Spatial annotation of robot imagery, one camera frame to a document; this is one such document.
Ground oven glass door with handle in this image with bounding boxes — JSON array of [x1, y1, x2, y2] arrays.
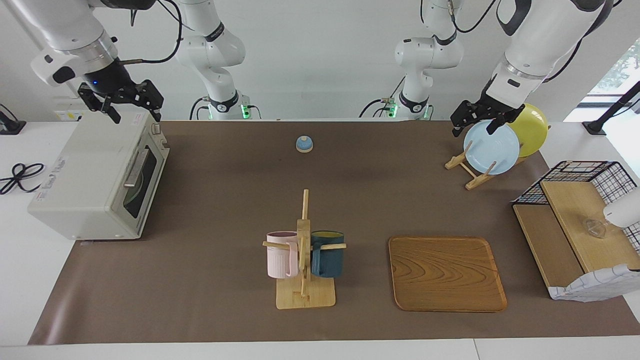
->
[[121, 131, 171, 239]]

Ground white toaster oven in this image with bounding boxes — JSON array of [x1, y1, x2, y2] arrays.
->
[[27, 111, 171, 241]]

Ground light blue plate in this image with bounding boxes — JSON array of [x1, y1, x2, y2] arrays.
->
[[463, 120, 521, 175]]

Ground yellow plate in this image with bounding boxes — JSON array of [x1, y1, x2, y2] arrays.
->
[[507, 103, 549, 158]]

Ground wooden plate rack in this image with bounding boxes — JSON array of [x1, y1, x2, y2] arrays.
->
[[445, 125, 552, 191]]

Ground black angled stand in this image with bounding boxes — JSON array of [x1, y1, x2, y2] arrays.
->
[[582, 80, 640, 136]]

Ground black clamp stand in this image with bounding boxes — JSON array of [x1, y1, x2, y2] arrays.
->
[[0, 103, 27, 136]]

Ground brown table mat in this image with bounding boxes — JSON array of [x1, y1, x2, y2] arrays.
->
[[27, 120, 640, 346]]

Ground clear glass cup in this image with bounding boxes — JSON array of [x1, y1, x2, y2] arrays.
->
[[582, 217, 608, 239]]

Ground brown wooden tray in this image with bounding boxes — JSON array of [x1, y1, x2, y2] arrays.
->
[[388, 236, 508, 313]]

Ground white rounded device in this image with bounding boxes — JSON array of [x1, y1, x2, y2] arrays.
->
[[603, 187, 640, 229]]

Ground dark blue mug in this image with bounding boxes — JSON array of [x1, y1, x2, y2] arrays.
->
[[311, 230, 345, 279]]

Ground pink mug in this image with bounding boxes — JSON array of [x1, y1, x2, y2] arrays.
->
[[266, 231, 299, 279]]

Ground white checked cloth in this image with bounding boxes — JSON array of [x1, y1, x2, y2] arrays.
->
[[548, 264, 640, 303]]

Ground wooden mug tree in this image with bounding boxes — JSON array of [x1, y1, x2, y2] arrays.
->
[[262, 189, 347, 310]]

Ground black coiled cable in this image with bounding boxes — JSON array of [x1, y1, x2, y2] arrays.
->
[[0, 162, 46, 195]]

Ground black wire wooden shelf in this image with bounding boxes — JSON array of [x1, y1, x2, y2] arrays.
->
[[511, 160, 640, 301]]

